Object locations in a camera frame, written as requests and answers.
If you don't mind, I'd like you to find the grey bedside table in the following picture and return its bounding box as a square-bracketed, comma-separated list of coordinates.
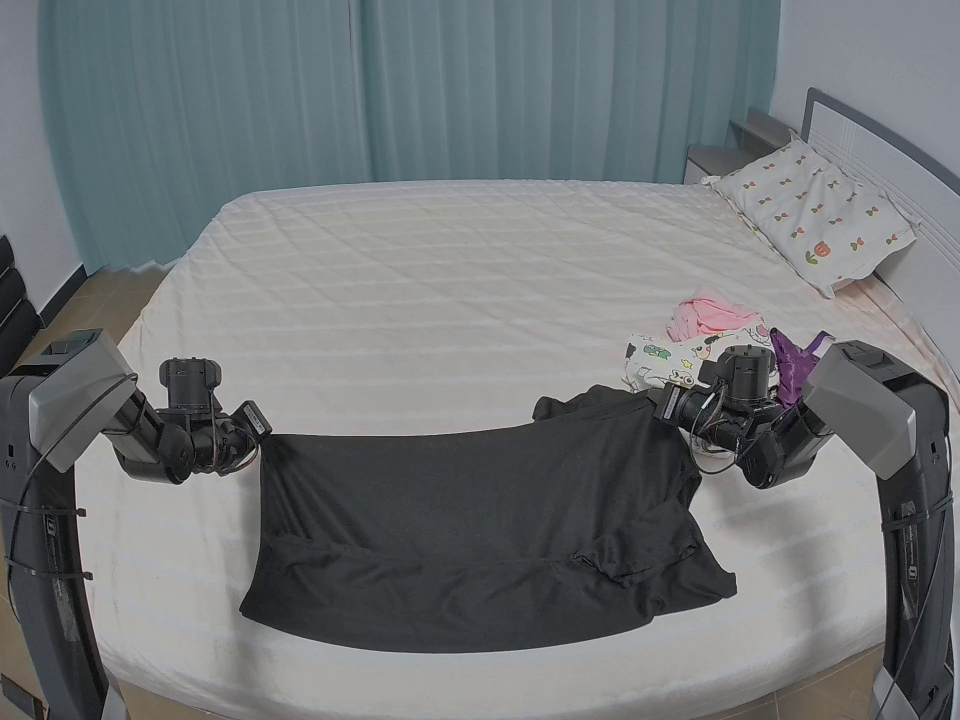
[684, 107, 798, 184]

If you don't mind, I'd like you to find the black garment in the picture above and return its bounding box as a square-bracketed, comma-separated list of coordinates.
[238, 383, 741, 658]

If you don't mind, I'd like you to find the black chest of drawers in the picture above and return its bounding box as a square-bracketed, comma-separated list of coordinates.
[0, 234, 41, 375]

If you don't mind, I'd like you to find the purple garment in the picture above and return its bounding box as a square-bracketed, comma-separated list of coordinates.
[768, 327, 836, 411]

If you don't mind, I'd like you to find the white printed garment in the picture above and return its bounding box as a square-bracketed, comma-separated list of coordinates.
[621, 324, 783, 403]

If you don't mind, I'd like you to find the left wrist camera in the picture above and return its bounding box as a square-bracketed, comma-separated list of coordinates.
[237, 399, 273, 440]

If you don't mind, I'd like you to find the bed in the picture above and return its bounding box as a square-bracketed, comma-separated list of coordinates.
[63, 87, 960, 705]

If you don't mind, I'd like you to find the pink garment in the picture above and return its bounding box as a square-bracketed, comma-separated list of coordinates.
[669, 285, 767, 344]

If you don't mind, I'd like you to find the black cable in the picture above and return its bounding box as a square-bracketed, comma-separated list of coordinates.
[688, 400, 753, 478]

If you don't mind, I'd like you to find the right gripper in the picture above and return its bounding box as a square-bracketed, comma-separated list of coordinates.
[671, 385, 725, 435]

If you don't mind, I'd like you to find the blue-green curtain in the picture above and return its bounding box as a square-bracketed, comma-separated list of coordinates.
[358, 0, 783, 186]
[37, 0, 370, 277]

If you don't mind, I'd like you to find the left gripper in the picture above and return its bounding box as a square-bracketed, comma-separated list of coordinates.
[213, 411, 261, 473]

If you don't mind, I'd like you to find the white printed pillow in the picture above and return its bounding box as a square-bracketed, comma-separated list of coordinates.
[708, 138, 921, 300]

